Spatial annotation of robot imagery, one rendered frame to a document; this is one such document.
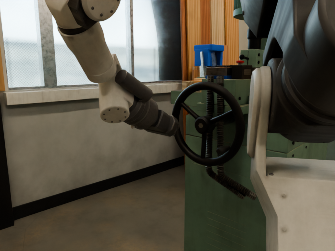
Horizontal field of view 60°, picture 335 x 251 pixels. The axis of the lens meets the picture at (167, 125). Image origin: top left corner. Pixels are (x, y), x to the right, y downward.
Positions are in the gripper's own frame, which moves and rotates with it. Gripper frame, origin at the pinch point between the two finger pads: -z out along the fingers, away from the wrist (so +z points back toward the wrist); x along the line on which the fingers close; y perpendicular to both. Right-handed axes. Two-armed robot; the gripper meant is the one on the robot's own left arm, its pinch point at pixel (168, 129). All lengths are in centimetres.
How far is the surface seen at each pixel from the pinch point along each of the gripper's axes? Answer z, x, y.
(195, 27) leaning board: -116, -110, 130
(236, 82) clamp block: -16.9, 7.0, 24.8
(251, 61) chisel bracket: -31, 2, 42
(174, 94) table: -28.4, -27.9, 23.5
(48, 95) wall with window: -28, -131, 14
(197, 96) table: -28.3, -15.4, 23.5
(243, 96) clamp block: -23.8, 7.1, 23.2
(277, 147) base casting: -35.8, 19.4, 10.2
